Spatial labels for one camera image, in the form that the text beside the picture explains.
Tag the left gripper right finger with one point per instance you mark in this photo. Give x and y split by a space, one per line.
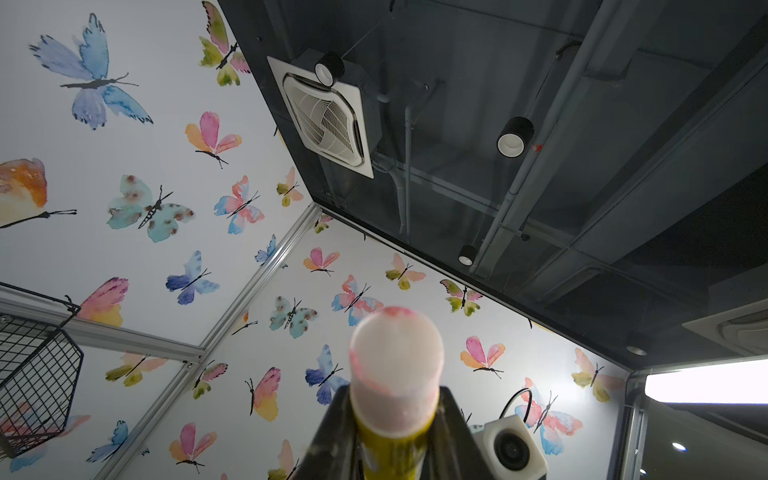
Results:
452 451

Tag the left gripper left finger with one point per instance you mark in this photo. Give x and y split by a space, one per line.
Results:
334 451

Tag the black wire wall basket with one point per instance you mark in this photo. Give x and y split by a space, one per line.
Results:
40 370

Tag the yellow glue stick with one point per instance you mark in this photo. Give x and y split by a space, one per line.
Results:
396 356

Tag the fluorescent ceiling light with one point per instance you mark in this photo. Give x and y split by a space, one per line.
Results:
737 383

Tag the ceiling air conditioner vent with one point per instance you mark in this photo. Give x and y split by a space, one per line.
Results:
334 105

